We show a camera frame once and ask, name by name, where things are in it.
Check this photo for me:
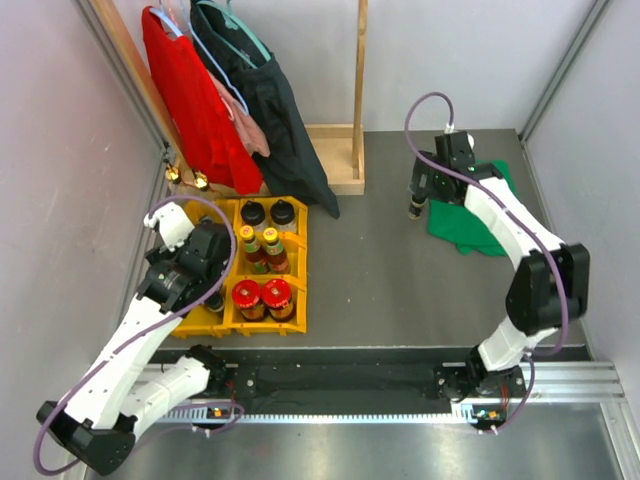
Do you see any red lid sauce jar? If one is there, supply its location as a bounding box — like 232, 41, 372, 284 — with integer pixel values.
261, 279, 295, 322
231, 279, 266, 322

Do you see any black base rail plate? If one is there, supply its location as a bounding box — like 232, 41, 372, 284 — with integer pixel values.
169, 344, 531, 406

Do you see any wooden clothes rack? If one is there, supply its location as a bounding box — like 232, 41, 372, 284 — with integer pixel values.
88, 1, 368, 195

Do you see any green cloth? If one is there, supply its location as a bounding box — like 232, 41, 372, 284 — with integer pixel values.
427, 158, 519, 256

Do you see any black garment on hanger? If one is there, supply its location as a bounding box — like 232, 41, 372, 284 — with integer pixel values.
190, 1, 340, 219

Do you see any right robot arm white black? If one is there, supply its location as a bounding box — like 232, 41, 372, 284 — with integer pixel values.
408, 127, 590, 400

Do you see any small black cap bottle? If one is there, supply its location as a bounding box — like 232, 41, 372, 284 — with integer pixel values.
408, 195, 427, 220

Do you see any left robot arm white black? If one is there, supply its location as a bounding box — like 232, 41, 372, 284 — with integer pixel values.
32, 195, 237, 476

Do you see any glass oil bottle gold spout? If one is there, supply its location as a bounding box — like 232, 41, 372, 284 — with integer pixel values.
163, 158, 182, 191

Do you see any sauce bottle yellow cap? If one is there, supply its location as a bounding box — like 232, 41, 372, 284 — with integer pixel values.
239, 225, 270, 274
263, 227, 291, 275

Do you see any red shirt on hanger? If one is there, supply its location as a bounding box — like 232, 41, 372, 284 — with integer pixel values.
141, 6, 263, 195

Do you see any small dark cap bottle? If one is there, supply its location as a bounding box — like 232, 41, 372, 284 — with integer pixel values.
203, 292, 224, 315

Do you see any sauce bottle yellow cap front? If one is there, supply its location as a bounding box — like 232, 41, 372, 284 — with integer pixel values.
239, 225, 270, 274

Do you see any yellow plastic bin organizer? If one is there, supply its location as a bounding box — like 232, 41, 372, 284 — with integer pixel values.
172, 197, 309, 339

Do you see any black lid spice shaker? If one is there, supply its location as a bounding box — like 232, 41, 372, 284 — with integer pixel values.
270, 199, 297, 234
240, 201, 269, 233

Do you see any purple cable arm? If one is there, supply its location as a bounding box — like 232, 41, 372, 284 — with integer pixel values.
32, 194, 246, 475
403, 92, 572, 436

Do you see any pink garment on hanger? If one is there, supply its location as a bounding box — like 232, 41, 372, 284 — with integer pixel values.
208, 73, 271, 158

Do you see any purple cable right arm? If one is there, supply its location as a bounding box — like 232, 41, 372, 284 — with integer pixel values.
403, 92, 572, 436

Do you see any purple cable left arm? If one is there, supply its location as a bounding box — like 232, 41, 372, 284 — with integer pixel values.
32, 194, 246, 475

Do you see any red lid sauce jar front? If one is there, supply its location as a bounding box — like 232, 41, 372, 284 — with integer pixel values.
231, 279, 266, 322

